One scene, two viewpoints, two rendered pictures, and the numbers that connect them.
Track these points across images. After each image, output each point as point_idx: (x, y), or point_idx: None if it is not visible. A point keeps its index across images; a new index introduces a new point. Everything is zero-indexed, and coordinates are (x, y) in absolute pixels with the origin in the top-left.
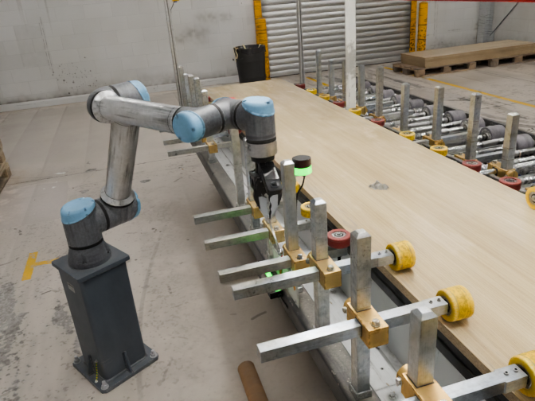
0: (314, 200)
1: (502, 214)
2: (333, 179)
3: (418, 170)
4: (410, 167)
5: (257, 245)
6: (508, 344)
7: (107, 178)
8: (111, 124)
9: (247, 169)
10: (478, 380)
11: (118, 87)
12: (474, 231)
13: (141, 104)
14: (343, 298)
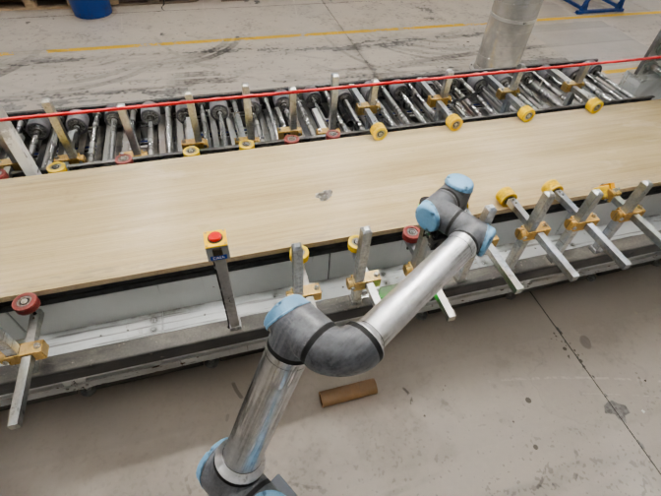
0: (493, 208)
1: (386, 153)
2: (296, 219)
3: (294, 167)
4: (285, 169)
5: (331, 312)
6: (521, 192)
7: (263, 450)
8: (294, 378)
9: (301, 272)
10: (570, 203)
11: (325, 320)
12: (409, 170)
13: (435, 276)
14: (391, 269)
